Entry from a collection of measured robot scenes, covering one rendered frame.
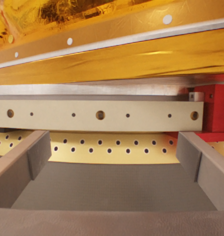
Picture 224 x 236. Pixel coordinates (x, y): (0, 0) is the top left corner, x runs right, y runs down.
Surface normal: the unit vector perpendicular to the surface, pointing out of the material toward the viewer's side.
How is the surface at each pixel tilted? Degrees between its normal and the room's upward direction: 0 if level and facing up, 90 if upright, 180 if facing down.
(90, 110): 90
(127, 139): 62
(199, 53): 90
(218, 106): 90
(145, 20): 90
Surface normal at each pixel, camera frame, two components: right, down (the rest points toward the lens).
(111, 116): -0.02, 0.10
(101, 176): -0.03, -0.37
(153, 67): -0.51, 0.08
